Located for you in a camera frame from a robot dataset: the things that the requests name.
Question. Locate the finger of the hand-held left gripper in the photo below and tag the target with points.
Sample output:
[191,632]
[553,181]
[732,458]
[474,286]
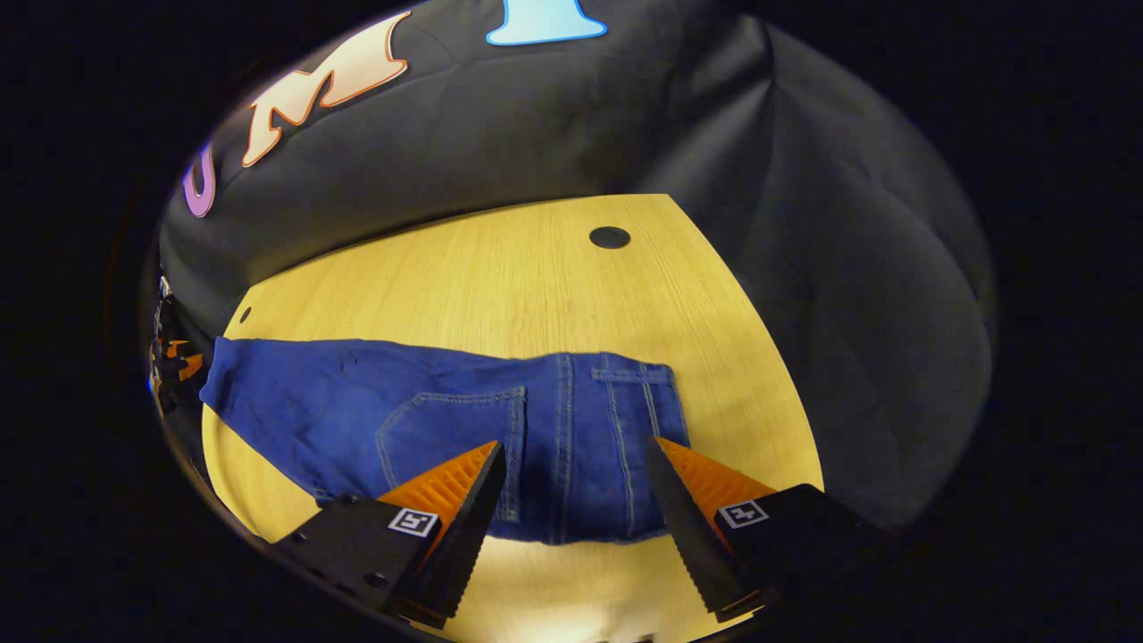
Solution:
[187,364]

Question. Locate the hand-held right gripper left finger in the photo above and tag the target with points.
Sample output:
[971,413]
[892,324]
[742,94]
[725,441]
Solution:
[464,536]

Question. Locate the black backdrop cloth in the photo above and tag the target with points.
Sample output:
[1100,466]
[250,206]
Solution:
[536,134]

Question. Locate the blue jeans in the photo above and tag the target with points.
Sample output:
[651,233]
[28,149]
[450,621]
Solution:
[357,402]

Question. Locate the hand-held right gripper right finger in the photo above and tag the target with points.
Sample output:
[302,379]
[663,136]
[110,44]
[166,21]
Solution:
[683,527]

